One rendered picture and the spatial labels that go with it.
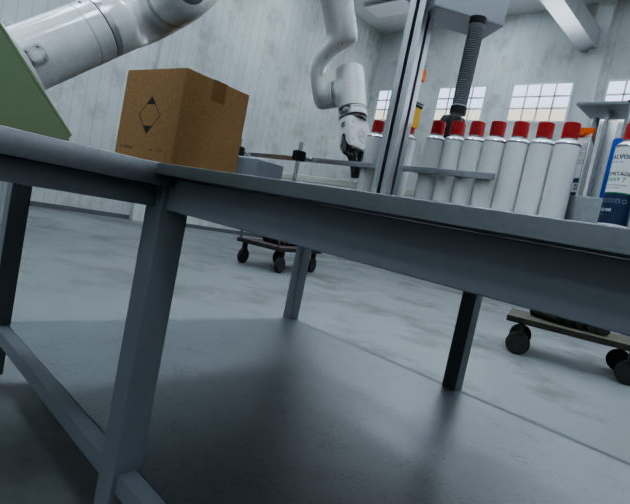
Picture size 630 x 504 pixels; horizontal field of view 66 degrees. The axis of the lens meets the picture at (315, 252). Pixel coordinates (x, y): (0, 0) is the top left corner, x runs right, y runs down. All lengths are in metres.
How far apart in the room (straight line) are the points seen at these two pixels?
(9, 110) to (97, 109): 8.98
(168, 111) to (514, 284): 1.18
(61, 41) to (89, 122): 8.84
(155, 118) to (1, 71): 0.60
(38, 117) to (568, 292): 0.88
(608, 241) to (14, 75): 0.91
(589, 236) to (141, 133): 1.34
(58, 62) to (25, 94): 0.11
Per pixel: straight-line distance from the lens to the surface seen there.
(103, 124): 10.01
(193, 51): 10.97
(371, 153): 1.38
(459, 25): 1.28
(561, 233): 0.44
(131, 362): 1.02
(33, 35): 1.09
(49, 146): 0.86
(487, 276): 0.51
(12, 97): 1.01
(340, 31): 1.49
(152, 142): 1.52
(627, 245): 0.43
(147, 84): 1.61
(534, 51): 12.64
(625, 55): 11.98
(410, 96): 1.19
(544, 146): 1.15
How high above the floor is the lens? 0.79
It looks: 4 degrees down
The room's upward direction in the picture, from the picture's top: 11 degrees clockwise
